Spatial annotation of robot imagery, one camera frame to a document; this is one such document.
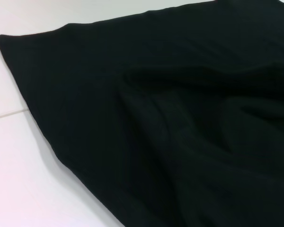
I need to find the black shirt with FREE print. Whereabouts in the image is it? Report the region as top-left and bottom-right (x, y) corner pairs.
(0, 0), (284, 227)

